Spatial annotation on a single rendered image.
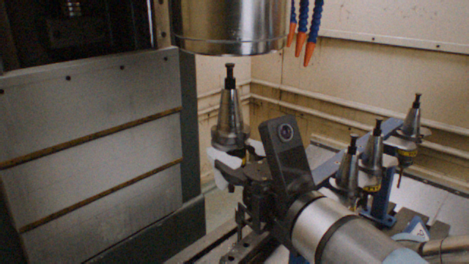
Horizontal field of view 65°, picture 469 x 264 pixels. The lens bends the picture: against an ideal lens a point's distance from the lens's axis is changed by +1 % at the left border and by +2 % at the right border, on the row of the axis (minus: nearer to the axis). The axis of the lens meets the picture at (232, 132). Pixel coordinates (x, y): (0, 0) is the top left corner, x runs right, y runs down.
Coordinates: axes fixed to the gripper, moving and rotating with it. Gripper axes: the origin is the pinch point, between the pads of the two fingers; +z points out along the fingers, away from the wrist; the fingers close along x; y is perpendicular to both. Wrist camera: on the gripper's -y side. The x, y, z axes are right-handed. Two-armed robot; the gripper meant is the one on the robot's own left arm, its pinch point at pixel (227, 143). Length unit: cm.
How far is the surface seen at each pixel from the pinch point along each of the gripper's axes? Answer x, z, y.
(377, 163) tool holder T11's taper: 33.4, -4.7, 11.6
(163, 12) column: 9.1, 46.1, -14.8
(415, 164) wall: 98, 22, 45
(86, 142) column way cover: -15.5, 39.0, 12.4
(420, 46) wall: 95, 29, 0
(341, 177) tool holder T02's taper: 21.6, -5.7, 10.6
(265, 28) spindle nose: 0.1, -8.9, -19.3
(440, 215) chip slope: 91, 5, 55
